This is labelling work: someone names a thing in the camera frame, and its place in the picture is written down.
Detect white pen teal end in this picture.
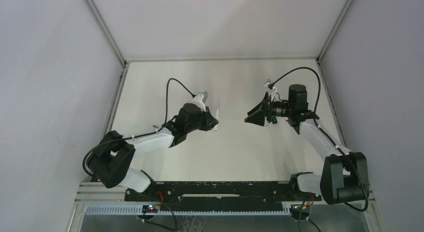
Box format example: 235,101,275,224
213,106,220,132

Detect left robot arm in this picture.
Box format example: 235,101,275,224
82,103,219,193

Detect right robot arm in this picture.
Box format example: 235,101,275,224
244,84,370,205

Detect small circuit board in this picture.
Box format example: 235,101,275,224
141,204,160,214

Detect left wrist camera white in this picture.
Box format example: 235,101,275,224
189,91,208,112

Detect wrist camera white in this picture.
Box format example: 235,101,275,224
264,79,277,102
189,91,208,112

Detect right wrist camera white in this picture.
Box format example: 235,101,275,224
264,79,277,102

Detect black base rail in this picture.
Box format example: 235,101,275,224
124,181,311,213

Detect left camera black cable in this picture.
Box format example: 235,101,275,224
81,78,197,178

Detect aluminium frame rails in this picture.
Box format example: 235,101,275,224
67,181,386,232

